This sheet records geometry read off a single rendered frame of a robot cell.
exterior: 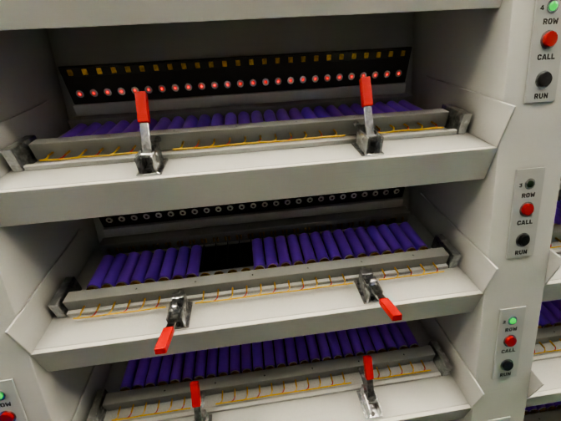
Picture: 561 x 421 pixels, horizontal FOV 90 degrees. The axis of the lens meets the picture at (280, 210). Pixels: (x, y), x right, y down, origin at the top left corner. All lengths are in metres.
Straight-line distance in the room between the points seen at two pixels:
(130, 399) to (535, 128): 0.70
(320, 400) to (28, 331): 0.43
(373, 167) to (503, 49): 0.20
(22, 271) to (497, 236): 0.62
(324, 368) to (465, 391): 0.23
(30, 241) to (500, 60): 0.63
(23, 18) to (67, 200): 0.18
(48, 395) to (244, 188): 0.38
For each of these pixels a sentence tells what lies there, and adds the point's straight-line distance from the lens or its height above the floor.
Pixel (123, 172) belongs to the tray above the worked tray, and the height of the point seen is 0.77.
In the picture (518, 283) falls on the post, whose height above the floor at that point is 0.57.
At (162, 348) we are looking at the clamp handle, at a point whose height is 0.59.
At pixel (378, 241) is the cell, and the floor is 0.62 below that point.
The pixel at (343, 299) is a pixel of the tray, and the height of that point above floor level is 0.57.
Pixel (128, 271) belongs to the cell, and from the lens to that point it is 0.50.
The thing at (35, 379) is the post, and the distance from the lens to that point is 0.52.
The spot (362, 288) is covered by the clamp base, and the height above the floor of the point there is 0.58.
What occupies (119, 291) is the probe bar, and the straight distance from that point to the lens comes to 0.46.
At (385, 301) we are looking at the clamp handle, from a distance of 0.39.
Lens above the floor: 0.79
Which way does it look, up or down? 13 degrees down
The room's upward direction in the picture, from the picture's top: 5 degrees counter-clockwise
